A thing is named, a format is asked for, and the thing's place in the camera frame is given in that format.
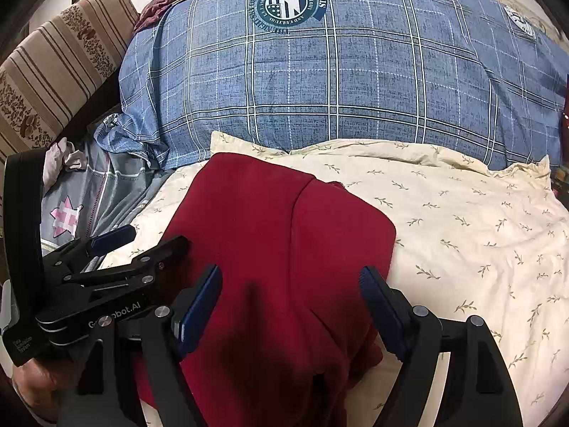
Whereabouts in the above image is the striped floral sofa cushion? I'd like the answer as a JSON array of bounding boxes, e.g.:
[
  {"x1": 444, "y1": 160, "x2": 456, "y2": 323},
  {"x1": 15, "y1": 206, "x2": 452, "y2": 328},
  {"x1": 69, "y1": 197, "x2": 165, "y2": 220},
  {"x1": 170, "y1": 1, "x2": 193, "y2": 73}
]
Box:
[{"x1": 0, "y1": 0, "x2": 140, "y2": 161}]

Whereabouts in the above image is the person's left hand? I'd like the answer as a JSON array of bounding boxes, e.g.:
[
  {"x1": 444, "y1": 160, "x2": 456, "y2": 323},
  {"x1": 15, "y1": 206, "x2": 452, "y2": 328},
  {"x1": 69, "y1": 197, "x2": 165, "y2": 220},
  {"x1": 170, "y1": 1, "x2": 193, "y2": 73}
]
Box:
[{"x1": 12, "y1": 356, "x2": 87, "y2": 412}]

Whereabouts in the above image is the grey jacket with pink star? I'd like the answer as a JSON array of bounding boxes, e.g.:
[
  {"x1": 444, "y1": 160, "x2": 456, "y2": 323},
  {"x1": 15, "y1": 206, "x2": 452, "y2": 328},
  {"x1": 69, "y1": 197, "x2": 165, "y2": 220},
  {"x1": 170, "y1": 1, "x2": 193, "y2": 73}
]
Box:
[{"x1": 40, "y1": 138, "x2": 176, "y2": 272}]

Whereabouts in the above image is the blue plaid quilt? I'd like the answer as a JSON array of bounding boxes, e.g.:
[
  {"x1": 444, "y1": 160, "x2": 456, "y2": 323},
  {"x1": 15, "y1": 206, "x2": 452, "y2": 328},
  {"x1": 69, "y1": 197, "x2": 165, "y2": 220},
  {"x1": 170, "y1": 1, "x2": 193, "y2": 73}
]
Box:
[{"x1": 93, "y1": 0, "x2": 569, "y2": 172}]

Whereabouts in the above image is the pale pink cloth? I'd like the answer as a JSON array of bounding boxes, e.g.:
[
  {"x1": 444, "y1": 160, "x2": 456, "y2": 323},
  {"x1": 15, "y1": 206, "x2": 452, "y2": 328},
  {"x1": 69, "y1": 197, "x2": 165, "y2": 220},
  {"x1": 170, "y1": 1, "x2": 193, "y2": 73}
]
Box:
[{"x1": 44, "y1": 138, "x2": 87, "y2": 188}]

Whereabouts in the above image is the red sweater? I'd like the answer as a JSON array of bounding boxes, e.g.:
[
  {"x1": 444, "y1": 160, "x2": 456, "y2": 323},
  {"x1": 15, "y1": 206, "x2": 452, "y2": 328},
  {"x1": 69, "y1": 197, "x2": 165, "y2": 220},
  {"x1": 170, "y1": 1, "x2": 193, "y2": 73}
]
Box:
[{"x1": 133, "y1": 152, "x2": 397, "y2": 427}]

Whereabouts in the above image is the maroon patterned cloth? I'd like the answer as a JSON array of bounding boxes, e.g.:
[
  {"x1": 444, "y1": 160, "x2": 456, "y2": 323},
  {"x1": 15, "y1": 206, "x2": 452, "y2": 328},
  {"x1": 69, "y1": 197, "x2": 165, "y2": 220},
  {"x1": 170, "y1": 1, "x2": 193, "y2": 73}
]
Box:
[{"x1": 133, "y1": 0, "x2": 212, "y2": 32}]

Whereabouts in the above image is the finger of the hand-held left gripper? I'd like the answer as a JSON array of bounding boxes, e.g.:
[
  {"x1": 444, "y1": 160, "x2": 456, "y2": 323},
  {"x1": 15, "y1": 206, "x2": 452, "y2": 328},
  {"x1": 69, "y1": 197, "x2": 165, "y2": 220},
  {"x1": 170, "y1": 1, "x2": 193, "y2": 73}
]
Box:
[
  {"x1": 67, "y1": 235, "x2": 192, "y2": 290},
  {"x1": 44, "y1": 225, "x2": 137, "y2": 277}
]

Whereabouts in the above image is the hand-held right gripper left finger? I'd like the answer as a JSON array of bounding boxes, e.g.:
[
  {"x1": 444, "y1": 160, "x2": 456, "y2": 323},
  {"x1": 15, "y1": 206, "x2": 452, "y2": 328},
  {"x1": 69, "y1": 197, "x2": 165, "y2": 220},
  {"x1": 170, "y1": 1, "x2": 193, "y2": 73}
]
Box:
[{"x1": 58, "y1": 264, "x2": 223, "y2": 427}]

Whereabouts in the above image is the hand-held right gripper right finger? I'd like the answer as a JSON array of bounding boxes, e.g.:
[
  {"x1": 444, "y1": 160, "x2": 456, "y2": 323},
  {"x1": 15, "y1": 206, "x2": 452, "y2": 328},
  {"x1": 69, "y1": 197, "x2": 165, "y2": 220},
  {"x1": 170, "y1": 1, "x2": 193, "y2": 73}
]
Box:
[{"x1": 359, "y1": 266, "x2": 524, "y2": 427}]

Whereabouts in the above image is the cream leaf-print bed sheet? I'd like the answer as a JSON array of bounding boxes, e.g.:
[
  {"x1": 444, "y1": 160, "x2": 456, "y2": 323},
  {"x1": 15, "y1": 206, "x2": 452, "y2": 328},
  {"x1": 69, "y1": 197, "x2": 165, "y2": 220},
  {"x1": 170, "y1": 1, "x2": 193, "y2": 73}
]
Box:
[{"x1": 95, "y1": 131, "x2": 569, "y2": 427}]

